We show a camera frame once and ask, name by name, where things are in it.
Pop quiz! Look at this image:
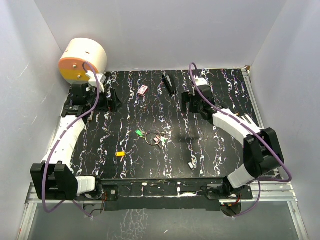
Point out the round pastel drawer box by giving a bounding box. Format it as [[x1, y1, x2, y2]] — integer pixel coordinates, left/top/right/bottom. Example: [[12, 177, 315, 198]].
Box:
[[58, 38, 108, 84]]

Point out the black stapler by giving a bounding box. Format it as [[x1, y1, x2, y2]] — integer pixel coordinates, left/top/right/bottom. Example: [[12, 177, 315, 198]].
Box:
[[162, 75, 177, 96]]

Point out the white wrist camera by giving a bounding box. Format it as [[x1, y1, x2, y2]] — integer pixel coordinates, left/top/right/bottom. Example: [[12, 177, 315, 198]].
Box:
[[85, 70, 106, 93], [194, 76, 208, 88]]

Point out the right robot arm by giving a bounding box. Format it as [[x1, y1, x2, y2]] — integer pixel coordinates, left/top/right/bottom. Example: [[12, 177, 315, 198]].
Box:
[[181, 85, 284, 199]]

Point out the small red white box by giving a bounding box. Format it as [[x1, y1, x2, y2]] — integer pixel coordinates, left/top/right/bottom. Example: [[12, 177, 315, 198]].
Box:
[[137, 85, 148, 96]]

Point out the key with green tag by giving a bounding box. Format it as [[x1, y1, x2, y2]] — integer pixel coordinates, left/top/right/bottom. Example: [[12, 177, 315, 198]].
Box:
[[155, 134, 168, 147]]

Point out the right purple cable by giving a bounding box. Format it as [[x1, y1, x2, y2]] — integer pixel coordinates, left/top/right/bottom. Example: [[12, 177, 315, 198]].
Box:
[[188, 62, 293, 218]]

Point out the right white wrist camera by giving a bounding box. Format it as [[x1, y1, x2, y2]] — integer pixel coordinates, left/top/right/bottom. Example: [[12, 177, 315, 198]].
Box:
[[194, 76, 208, 88]]

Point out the key with yellow tag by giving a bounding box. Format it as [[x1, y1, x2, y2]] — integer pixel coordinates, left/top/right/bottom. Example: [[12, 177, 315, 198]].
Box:
[[115, 151, 126, 162]]

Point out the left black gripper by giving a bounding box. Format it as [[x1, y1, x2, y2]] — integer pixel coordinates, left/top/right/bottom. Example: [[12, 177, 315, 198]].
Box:
[[85, 87, 123, 113]]

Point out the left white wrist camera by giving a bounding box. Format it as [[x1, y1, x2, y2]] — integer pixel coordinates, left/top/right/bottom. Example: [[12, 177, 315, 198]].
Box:
[[85, 70, 106, 93]]

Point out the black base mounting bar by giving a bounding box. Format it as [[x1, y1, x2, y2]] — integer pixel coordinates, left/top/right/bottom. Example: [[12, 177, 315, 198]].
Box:
[[69, 176, 253, 213]]

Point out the white rectangular device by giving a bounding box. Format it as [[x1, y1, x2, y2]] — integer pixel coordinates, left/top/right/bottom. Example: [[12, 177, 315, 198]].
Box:
[[240, 114, 260, 129]]

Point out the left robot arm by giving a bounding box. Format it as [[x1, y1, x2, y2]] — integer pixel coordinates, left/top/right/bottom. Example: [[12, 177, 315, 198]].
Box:
[[30, 81, 122, 201]]

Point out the large metal keyring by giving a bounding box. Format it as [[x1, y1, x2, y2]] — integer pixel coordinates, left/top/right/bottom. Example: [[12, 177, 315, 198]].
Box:
[[144, 129, 161, 146]]

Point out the small black white clip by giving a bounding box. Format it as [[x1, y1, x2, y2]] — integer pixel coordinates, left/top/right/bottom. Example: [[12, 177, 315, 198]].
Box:
[[188, 162, 195, 170]]

